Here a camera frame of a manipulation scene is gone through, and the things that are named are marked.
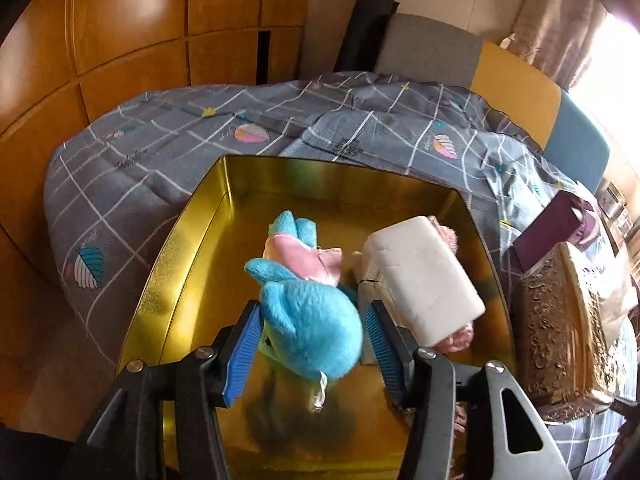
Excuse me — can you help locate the purple cardboard box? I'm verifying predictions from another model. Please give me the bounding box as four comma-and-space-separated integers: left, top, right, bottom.
512, 191, 601, 273

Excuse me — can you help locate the beige curtain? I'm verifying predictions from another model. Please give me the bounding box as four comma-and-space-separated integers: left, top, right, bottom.
500, 0, 616, 91

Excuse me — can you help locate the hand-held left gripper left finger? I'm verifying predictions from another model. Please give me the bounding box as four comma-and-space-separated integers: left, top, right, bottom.
67, 300, 266, 480

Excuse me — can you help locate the cream cloth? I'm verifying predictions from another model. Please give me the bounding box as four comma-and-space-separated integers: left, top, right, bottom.
350, 250, 386, 306

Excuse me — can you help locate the ornate gold tissue box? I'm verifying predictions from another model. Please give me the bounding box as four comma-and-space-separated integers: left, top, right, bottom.
512, 242, 633, 423

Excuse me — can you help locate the black rolled mat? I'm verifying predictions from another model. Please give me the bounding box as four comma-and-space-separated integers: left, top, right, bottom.
334, 0, 401, 73

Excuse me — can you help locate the wooden wardrobe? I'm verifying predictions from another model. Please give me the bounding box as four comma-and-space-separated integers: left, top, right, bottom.
0, 0, 316, 431

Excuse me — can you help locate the pink towel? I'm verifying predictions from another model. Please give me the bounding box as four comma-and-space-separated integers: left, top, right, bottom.
427, 215, 473, 353

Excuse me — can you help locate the gold tin box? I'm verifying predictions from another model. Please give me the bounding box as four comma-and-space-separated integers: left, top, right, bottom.
116, 154, 511, 480

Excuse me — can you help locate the blue plush toy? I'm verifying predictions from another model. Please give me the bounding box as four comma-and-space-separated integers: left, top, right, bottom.
243, 210, 365, 413

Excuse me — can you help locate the grey yellow blue headboard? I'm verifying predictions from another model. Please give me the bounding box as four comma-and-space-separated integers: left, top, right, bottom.
375, 12, 612, 196

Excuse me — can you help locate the white tissue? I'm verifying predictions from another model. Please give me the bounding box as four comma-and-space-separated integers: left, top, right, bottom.
590, 255, 640, 341

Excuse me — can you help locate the grey checked blanket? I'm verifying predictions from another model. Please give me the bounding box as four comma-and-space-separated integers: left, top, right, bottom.
42, 71, 640, 480

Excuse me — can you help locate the white sponge block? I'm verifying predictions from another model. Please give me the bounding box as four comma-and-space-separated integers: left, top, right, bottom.
361, 215, 487, 347

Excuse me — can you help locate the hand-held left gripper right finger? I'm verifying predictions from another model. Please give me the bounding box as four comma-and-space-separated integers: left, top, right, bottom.
364, 299, 573, 480

